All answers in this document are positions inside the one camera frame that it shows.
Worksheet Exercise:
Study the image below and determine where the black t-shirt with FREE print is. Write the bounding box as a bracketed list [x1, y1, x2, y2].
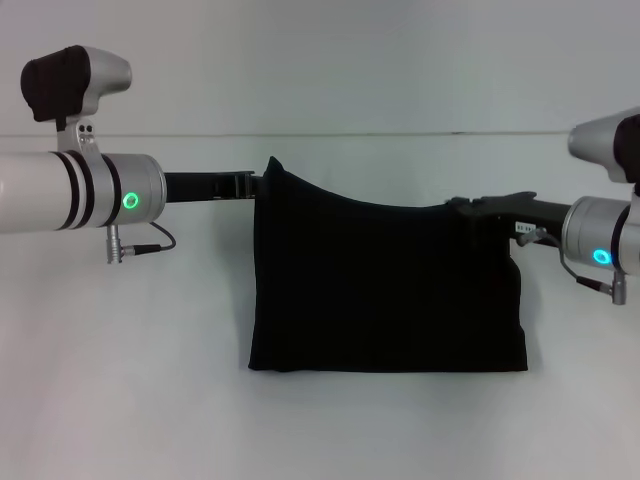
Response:
[248, 155, 530, 374]

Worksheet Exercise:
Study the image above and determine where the left arm cable with plug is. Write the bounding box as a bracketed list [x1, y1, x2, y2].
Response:
[105, 222, 177, 265]

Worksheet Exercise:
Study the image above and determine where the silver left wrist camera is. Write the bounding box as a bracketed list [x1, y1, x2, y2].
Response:
[20, 44, 133, 155]

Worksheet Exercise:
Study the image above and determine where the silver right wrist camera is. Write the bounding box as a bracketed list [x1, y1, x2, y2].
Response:
[568, 106, 640, 199]

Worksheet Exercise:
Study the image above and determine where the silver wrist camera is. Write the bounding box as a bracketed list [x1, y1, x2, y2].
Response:
[568, 106, 640, 199]
[20, 44, 133, 155]

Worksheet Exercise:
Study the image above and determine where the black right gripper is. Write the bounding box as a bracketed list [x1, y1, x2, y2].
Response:
[447, 192, 569, 246]

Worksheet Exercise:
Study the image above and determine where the right arm cable with plug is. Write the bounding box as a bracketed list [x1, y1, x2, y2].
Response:
[517, 225, 629, 305]

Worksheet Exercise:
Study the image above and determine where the arm cable with plug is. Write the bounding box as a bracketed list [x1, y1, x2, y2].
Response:
[105, 222, 177, 265]
[517, 225, 629, 305]

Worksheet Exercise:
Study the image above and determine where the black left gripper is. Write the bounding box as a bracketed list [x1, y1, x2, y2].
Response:
[163, 169, 266, 204]

